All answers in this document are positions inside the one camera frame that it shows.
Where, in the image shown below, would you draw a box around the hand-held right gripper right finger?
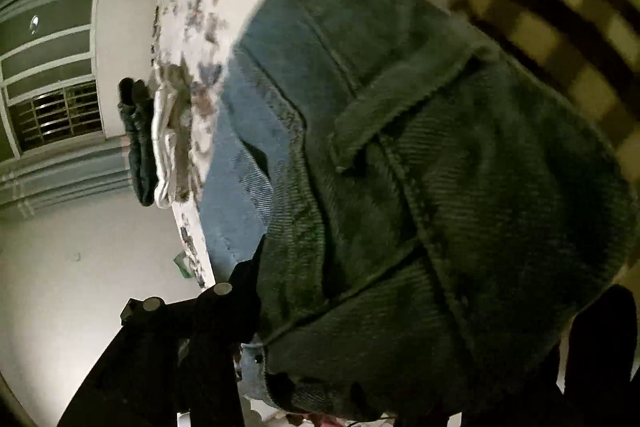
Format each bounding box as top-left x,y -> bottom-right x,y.
557,284 -> 640,427

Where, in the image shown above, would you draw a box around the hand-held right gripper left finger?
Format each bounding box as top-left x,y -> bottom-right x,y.
57,241 -> 266,427

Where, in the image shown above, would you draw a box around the light blue jeans pants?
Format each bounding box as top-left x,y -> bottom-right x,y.
197,0 -> 640,425

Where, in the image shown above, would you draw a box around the folded white pants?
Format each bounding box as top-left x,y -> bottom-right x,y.
151,82 -> 195,210

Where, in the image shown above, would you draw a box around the green plastic basket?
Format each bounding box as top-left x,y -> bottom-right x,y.
173,251 -> 195,279

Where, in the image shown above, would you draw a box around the folded dark jeans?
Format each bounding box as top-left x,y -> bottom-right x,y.
117,77 -> 157,208

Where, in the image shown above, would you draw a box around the barred window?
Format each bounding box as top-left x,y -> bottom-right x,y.
0,14 -> 110,160

